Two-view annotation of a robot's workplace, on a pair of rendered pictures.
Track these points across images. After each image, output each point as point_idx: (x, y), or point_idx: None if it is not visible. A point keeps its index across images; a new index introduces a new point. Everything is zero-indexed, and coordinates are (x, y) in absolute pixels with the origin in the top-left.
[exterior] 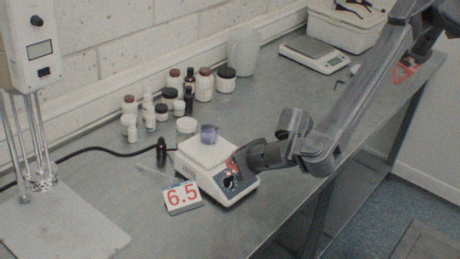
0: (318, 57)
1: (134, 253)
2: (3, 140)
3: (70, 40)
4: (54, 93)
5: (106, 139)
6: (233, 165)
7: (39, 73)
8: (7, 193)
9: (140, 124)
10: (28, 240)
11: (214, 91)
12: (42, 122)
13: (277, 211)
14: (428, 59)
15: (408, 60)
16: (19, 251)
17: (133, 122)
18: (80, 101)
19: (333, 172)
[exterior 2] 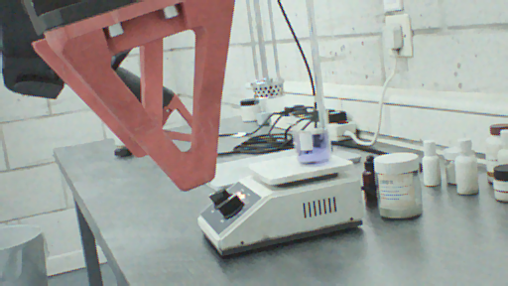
0: None
1: (197, 193)
2: (397, 105)
3: (492, 1)
4: (471, 82)
5: (443, 172)
6: (184, 133)
7: None
8: (349, 150)
9: (489, 186)
10: (264, 158)
11: None
12: (248, 16)
13: (147, 266)
14: (46, 37)
15: (195, 77)
16: (254, 157)
17: (424, 142)
18: (471, 104)
19: (4, 84)
